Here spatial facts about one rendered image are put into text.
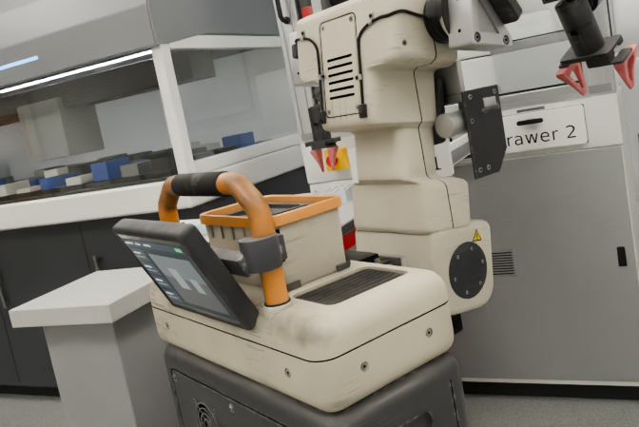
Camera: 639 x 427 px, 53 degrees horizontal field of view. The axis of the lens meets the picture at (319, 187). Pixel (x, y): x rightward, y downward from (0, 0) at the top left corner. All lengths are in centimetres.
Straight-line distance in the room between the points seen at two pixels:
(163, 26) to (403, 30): 135
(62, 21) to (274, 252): 184
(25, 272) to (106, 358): 162
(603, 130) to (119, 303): 139
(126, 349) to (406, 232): 66
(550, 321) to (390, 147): 116
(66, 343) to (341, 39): 88
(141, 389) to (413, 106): 84
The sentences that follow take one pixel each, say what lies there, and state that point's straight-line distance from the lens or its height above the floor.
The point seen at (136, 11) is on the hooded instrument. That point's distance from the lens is 231.
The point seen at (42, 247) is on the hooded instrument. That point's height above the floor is 70.
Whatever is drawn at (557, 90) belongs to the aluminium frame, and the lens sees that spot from 202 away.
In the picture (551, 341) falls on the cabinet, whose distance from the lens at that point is 221.
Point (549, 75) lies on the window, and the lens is 204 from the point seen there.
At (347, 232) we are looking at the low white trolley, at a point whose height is 73.
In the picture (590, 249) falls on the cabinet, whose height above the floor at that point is 50.
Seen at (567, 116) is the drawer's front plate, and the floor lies 90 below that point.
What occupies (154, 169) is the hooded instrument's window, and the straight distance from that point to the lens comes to 235.
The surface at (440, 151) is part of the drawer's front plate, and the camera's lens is 175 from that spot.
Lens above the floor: 107
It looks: 7 degrees down
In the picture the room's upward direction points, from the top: 11 degrees counter-clockwise
